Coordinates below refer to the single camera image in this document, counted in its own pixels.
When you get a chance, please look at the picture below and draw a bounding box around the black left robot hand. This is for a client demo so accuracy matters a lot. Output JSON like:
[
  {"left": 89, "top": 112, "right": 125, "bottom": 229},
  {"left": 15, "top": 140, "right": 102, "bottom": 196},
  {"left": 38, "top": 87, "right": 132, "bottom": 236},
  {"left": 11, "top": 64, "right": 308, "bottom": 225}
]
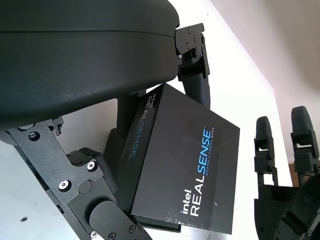
[{"left": 0, "top": 0, "right": 212, "bottom": 240}]

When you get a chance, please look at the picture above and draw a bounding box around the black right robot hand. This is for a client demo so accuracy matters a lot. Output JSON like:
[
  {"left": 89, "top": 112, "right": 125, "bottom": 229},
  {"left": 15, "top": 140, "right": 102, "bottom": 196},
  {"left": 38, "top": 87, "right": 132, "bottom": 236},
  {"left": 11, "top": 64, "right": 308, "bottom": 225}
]
[{"left": 253, "top": 105, "right": 320, "bottom": 240}]

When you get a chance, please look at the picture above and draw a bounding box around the black RealSense box lid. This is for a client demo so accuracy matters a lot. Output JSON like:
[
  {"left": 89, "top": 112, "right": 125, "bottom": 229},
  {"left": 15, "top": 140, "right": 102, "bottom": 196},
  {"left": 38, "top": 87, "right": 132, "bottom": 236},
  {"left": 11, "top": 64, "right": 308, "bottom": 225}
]
[{"left": 116, "top": 83, "right": 241, "bottom": 236}]

